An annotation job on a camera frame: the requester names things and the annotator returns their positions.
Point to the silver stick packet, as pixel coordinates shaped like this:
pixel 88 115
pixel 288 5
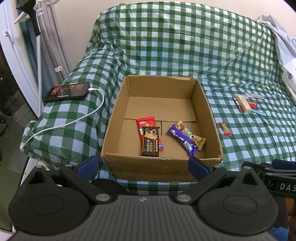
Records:
pixel 249 95

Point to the gold snack packet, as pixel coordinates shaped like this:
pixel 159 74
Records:
pixel 197 140

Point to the cardboard box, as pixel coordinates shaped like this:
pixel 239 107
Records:
pixel 169 100

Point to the dark brown snack bar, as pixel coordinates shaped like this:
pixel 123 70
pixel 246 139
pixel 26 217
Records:
pixel 150 141

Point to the red white stick packet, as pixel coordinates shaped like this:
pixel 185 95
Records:
pixel 238 105

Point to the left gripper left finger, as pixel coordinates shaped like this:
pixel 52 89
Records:
pixel 79 177

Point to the light blue stick packet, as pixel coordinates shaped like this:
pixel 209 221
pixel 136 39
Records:
pixel 259 112

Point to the black smartphone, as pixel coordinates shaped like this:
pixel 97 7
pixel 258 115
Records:
pixel 76 91

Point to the red rectangular snack packet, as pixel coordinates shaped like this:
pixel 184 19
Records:
pixel 252 104

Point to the small red-orange snack bar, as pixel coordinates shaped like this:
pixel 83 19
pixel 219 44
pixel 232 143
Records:
pixel 225 129

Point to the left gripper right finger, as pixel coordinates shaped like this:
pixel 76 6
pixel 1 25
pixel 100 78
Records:
pixel 207 179

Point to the grey folded drying rack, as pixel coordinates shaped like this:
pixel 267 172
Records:
pixel 52 46

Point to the purple chocolate bar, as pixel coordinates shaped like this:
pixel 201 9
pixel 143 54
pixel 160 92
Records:
pixel 189 146

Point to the clear pale cracker packet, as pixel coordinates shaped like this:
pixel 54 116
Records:
pixel 243 103

